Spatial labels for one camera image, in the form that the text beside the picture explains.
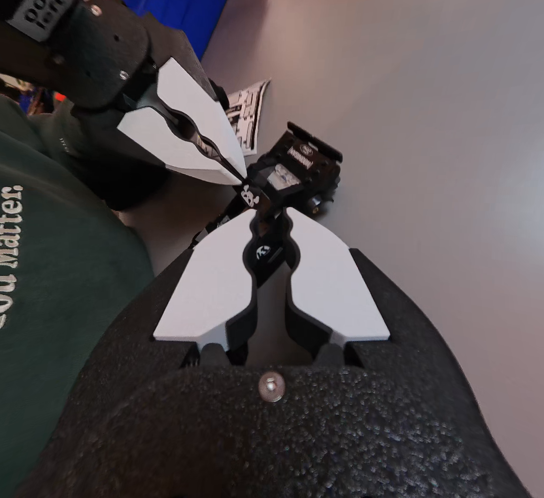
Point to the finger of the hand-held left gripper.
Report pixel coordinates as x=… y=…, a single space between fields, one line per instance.
x=170 y=145
x=191 y=94

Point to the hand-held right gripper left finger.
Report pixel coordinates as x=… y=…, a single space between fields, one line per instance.
x=208 y=285

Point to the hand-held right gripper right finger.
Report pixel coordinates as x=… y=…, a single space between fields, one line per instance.
x=335 y=289

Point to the white sticker sheet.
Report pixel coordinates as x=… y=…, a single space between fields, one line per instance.
x=248 y=115

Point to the black lego car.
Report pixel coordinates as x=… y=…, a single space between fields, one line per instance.
x=306 y=158

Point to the person's left forearm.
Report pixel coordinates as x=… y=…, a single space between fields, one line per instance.
x=59 y=132

